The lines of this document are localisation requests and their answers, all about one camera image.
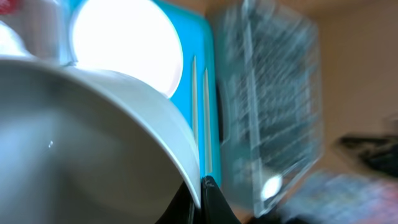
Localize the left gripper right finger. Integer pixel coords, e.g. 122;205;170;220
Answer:
200;175;241;224

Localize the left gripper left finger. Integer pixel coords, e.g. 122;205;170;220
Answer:
155;182;195;224

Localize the grey bowl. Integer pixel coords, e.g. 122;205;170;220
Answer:
1;58;201;223

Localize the large white plate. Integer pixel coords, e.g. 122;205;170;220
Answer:
70;0;183;98

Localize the red sauce packet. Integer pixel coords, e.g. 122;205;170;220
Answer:
0;0;19;15

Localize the grey dishwasher rack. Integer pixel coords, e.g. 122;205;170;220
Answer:
210;1;323;217

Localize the clear plastic waste bin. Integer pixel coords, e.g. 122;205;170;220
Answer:
1;0;72;65

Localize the right wooden chopstick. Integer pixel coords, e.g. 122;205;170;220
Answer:
203;68;213;175

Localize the wooden chopstick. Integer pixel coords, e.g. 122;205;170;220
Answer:
203;68;213;175
192;55;198;146

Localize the teal serving tray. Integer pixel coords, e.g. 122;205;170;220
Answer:
155;1;221;185

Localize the left wooden chopstick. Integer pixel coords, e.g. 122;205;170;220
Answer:
192;55;198;146

